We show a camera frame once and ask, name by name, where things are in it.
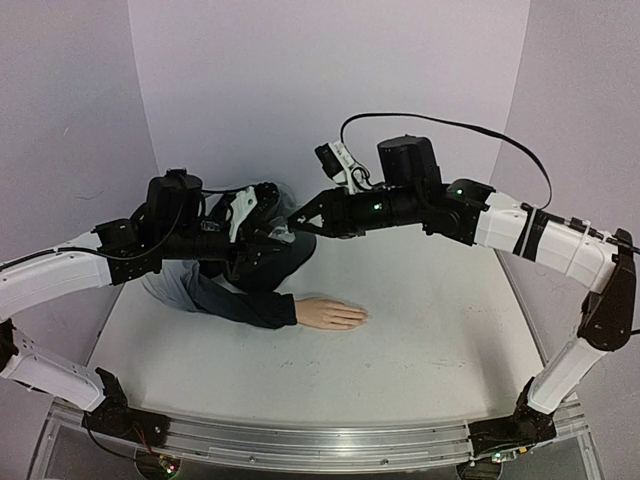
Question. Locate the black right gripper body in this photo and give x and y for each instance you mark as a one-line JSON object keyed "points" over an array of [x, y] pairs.
{"points": [[332, 213]]}

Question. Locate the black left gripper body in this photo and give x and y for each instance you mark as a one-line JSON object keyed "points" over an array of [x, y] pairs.
{"points": [[248, 247]]}

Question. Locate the clear nail polish bottle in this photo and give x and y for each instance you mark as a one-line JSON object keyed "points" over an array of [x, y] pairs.
{"points": [[281, 233]]}

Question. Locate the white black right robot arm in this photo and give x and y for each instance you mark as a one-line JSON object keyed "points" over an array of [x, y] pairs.
{"points": [[476, 214]]}

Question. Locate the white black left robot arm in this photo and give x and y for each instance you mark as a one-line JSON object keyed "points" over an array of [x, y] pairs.
{"points": [[172, 223]]}

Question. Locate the dark jacket with grey lining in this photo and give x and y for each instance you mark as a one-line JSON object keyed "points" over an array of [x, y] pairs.
{"points": [[203, 287]]}

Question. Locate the mannequin hand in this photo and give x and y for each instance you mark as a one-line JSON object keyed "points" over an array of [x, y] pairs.
{"points": [[328, 314]]}

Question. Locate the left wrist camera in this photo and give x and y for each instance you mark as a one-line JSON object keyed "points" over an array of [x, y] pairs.
{"points": [[241, 208]]}

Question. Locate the aluminium front rail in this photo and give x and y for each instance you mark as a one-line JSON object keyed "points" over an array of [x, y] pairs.
{"points": [[329, 450]]}

